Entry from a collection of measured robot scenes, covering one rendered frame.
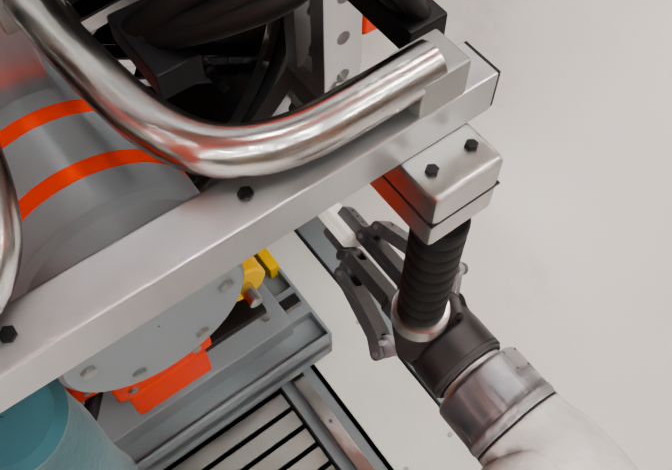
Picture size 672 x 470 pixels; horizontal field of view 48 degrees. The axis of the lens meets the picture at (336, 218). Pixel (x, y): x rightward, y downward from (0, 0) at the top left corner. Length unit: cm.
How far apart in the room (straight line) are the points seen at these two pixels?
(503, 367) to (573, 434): 7
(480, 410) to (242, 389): 62
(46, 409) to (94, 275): 26
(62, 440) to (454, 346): 32
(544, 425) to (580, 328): 83
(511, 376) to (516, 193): 95
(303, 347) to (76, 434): 65
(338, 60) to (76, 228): 30
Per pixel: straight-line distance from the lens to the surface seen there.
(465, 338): 67
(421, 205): 41
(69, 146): 48
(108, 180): 46
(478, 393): 65
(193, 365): 91
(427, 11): 43
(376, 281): 72
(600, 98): 178
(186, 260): 35
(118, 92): 37
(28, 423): 60
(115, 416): 114
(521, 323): 144
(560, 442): 64
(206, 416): 118
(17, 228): 35
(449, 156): 41
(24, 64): 50
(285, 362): 119
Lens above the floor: 128
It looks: 59 degrees down
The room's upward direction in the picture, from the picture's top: straight up
